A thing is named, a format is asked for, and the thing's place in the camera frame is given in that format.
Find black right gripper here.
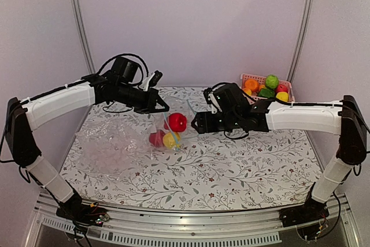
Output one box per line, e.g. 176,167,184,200
191,110,241,134

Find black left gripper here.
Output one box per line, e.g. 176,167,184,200
116,82,169,114

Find clear zip top bag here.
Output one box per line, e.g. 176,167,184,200
145,97,198,152

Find yellow toy lemon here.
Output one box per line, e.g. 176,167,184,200
276,91,289,102
162,132,181,149

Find red toy pomegranate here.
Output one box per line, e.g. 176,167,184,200
149,130,165,148

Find red toy bell pepper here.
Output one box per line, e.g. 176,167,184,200
164,113,187,132

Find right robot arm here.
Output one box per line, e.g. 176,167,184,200
191,82,369,222

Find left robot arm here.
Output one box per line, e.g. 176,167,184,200
1,53,169,220

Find floral tablecloth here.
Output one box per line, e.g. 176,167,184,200
56,86,329,211

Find crumpled clear plastic bags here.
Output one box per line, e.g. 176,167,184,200
76,119,150,178

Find round orange toy fruit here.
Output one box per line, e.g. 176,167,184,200
244,79,260,93

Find green toy pepper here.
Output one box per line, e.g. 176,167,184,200
257,88,275,98

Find pink plastic basket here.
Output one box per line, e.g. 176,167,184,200
240,73,295,102

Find green toy apple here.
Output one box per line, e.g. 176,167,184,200
265,75,279,90

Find pink toy peach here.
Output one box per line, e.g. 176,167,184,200
275,84,289,94

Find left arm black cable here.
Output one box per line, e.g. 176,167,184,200
97,53,150,86

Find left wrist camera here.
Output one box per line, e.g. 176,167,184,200
139,70,163,91

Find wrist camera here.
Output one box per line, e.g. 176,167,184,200
203,87,221,114
139,70,163,91

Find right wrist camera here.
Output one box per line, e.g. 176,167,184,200
203,87,221,114

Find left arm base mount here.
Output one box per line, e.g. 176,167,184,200
57,192,110,226

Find aluminium table front rail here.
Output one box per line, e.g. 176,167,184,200
24,193,362,246

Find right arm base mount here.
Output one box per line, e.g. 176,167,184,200
279,196,329,227

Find left aluminium wall post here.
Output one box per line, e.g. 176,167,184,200
71,0,95,74

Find aluminium wall post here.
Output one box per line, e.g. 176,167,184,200
287,0,314,83
71,0,95,74

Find right aluminium wall post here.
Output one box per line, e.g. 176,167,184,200
287,0,314,83

